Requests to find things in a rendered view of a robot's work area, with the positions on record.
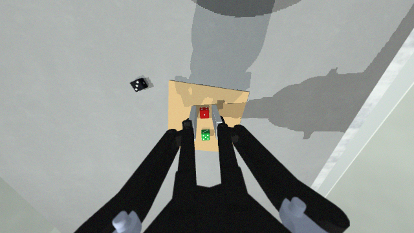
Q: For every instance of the black die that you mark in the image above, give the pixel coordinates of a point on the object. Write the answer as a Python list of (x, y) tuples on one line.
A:
[(139, 84)]

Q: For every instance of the green die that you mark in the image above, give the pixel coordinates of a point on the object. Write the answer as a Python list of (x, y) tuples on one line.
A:
[(205, 134)]

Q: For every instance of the red die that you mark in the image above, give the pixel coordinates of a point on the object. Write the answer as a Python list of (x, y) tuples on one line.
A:
[(204, 112)]

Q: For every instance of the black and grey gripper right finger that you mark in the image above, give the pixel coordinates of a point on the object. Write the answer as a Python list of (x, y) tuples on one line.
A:
[(301, 209)]

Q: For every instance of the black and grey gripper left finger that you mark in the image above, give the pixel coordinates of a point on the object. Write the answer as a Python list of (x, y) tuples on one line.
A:
[(126, 211)]

